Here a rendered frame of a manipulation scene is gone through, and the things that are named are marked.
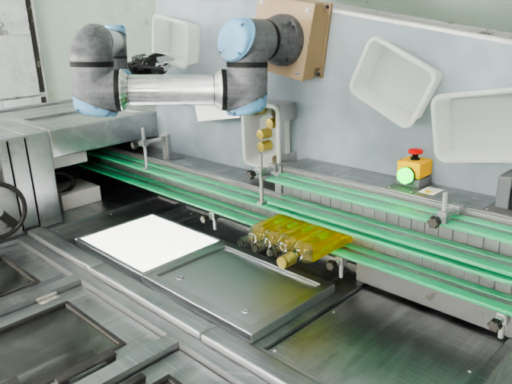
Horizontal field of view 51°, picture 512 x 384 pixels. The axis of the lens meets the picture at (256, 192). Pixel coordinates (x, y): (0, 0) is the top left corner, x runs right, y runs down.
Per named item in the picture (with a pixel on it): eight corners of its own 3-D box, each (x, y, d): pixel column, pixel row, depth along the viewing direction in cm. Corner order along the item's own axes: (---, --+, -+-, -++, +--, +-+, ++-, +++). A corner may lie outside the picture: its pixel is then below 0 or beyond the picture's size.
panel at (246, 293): (153, 219, 213) (75, 245, 191) (152, 211, 213) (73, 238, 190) (335, 292, 153) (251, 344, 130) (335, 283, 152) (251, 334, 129)
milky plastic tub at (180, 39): (170, 11, 212) (152, 12, 206) (206, 21, 198) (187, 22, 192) (168, 56, 219) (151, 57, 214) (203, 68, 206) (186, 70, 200)
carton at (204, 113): (206, 103, 208) (194, 105, 204) (248, 97, 191) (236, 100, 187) (209, 119, 209) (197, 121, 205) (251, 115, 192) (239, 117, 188)
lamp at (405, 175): (399, 180, 146) (394, 183, 144) (400, 164, 145) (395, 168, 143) (414, 184, 143) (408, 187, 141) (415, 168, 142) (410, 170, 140)
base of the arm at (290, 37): (270, 9, 162) (247, 8, 155) (308, 19, 153) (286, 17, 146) (261, 59, 168) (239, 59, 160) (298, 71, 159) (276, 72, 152)
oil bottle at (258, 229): (293, 223, 172) (246, 244, 158) (292, 206, 170) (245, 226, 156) (306, 228, 168) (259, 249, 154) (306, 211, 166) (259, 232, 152)
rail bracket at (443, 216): (450, 210, 132) (424, 226, 123) (452, 182, 130) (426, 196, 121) (465, 214, 130) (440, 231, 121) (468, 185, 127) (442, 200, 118)
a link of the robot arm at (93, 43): (60, 17, 136) (98, 25, 183) (64, 62, 139) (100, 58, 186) (107, 18, 137) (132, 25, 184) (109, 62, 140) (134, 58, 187)
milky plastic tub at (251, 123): (260, 158, 194) (242, 164, 188) (257, 97, 187) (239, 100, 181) (296, 167, 182) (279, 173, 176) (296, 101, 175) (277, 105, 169)
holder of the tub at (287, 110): (261, 172, 196) (246, 177, 191) (259, 97, 187) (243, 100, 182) (297, 181, 184) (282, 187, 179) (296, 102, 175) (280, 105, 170)
